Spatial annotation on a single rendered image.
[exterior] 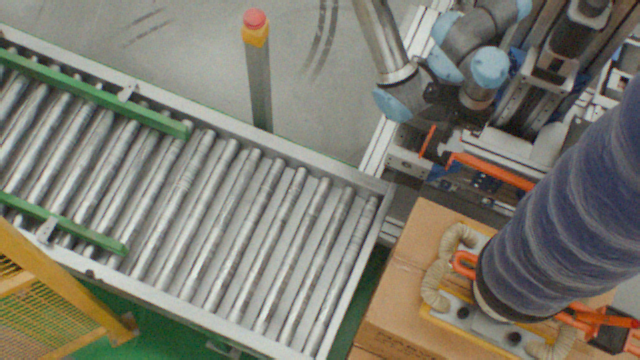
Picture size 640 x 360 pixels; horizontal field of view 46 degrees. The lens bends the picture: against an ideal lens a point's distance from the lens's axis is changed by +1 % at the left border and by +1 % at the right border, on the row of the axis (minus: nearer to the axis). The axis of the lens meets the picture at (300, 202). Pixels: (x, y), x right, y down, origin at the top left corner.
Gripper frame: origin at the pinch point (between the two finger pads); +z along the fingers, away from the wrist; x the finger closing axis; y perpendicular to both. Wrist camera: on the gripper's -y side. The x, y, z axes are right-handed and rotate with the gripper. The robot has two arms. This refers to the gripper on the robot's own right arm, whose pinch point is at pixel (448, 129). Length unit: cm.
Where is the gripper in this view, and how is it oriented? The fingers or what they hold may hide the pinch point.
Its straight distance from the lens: 191.7
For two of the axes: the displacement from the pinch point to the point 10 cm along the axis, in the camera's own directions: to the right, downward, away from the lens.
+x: 4.4, -8.5, 3.0
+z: -0.1, 3.3, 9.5
